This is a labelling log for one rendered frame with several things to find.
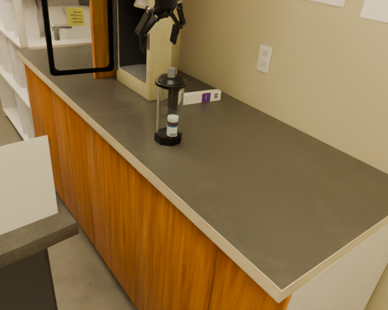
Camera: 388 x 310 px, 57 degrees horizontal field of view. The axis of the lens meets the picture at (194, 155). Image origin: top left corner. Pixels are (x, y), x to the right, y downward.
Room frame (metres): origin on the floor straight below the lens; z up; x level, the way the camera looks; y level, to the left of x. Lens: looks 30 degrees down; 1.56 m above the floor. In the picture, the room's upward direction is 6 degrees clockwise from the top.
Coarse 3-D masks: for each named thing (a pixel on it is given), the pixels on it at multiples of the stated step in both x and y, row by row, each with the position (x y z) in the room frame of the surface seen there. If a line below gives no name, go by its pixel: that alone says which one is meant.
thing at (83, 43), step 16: (48, 0) 1.58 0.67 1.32; (64, 0) 1.62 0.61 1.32; (80, 0) 1.65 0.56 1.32; (96, 0) 1.69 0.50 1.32; (64, 16) 1.61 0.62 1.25; (80, 16) 1.65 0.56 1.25; (96, 16) 1.69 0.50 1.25; (64, 32) 1.61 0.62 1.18; (80, 32) 1.65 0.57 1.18; (96, 32) 1.69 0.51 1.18; (64, 48) 1.61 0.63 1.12; (80, 48) 1.65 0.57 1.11; (96, 48) 1.69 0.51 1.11; (64, 64) 1.60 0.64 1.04; (80, 64) 1.64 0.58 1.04; (96, 64) 1.68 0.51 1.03
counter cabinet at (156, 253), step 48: (48, 96) 1.79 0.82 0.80; (96, 144) 1.32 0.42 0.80; (96, 192) 1.35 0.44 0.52; (144, 192) 1.01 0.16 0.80; (96, 240) 1.38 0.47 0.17; (144, 240) 1.01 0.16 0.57; (192, 240) 0.80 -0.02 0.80; (384, 240) 0.87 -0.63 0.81; (144, 288) 1.00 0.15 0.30; (192, 288) 0.78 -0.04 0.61; (240, 288) 0.64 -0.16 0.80; (336, 288) 0.72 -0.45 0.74
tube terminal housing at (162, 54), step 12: (180, 0) 1.75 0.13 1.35; (156, 24) 1.53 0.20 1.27; (168, 24) 1.56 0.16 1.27; (156, 36) 1.53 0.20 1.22; (168, 36) 1.57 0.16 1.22; (156, 48) 1.53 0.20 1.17; (168, 48) 1.57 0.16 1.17; (156, 60) 1.53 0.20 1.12; (168, 60) 1.57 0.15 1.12; (120, 72) 1.72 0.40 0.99; (156, 72) 1.53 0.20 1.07; (132, 84) 1.63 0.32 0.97; (144, 84) 1.54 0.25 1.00; (144, 96) 1.54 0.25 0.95; (156, 96) 1.54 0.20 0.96
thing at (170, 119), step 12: (180, 84) 1.13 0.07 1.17; (168, 96) 1.11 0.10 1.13; (180, 96) 1.13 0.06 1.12; (156, 108) 1.14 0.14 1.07; (168, 108) 1.11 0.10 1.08; (180, 108) 1.13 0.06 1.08; (156, 120) 1.14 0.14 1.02; (168, 120) 1.11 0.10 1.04; (180, 120) 1.14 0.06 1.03; (156, 132) 1.13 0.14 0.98; (168, 132) 1.11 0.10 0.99; (180, 132) 1.15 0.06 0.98
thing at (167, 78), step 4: (168, 68) 1.15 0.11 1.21; (172, 68) 1.15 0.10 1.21; (168, 72) 1.15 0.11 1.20; (172, 72) 1.14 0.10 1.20; (160, 76) 1.15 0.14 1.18; (164, 76) 1.15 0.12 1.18; (168, 76) 1.15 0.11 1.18; (172, 76) 1.14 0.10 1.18; (176, 76) 1.16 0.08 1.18; (180, 76) 1.17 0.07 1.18; (160, 80) 1.13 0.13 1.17; (164, 80) 1.12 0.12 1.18; (168, 80) 1.12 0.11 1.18; (172, 80) 1.12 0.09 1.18; (176, 80) 1.13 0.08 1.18; (180, 80) 1.14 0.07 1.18; (184, 80) 1.16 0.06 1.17; (168, 84) 1.11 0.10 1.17; (172, 84) 1.11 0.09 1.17; (176, 84) 1.12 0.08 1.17
